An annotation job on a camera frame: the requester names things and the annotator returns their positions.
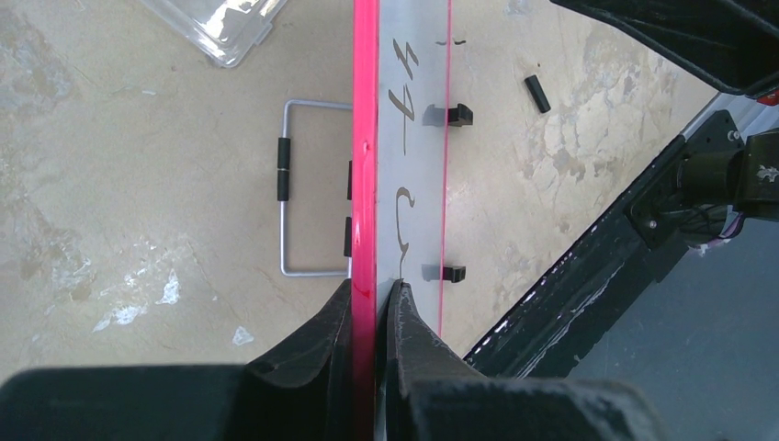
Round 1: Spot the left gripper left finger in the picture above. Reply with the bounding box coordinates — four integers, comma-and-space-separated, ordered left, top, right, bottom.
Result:
1, 280, 352, 440

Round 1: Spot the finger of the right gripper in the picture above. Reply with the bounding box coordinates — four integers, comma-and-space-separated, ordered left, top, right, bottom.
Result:
555, 0, 778, 97

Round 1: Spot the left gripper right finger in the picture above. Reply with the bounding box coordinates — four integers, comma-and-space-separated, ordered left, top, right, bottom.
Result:
385, 279, 664, 440

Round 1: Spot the black marker cap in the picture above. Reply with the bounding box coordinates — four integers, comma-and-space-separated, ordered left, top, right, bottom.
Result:
524, 75, 551, 114

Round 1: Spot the red framed whiteboard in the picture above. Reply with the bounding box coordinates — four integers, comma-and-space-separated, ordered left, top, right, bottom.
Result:
351, 1, 452, 440

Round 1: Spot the clear plastic parts box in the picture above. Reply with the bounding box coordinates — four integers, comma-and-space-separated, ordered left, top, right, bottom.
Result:
142, 0, 287, 68

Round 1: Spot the aluminium frame rail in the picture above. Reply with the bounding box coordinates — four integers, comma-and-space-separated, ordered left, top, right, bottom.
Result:
681, 93, 778, 140

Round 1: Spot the whiteboard wire stand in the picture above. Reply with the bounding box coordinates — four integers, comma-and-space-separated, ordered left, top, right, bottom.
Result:
277, 98, 356, 279

